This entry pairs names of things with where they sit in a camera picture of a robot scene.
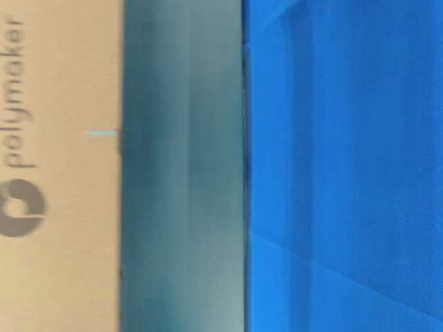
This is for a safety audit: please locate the brown cardboard box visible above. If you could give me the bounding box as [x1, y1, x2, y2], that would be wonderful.
[1, 1, 123, 331]

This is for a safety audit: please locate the teal backdrop panel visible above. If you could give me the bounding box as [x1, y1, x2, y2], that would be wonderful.
[120, 1, 244, 331]

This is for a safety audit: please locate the blue table cloth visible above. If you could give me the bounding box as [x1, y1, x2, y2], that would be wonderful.
[243, 1, 442, 331]

